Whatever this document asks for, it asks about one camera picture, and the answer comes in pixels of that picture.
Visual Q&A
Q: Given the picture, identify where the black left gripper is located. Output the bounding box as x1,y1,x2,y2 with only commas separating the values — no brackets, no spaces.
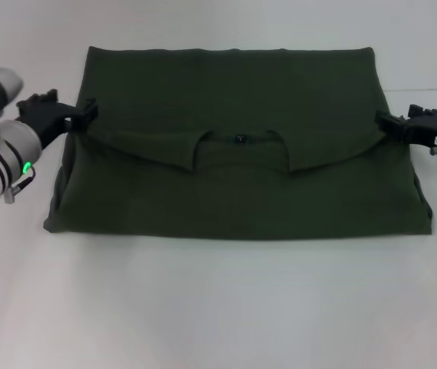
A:
15,88,100,150

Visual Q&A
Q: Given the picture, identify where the dark green printed t-shirt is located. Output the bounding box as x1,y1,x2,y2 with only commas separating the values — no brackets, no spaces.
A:
43,45,433,242

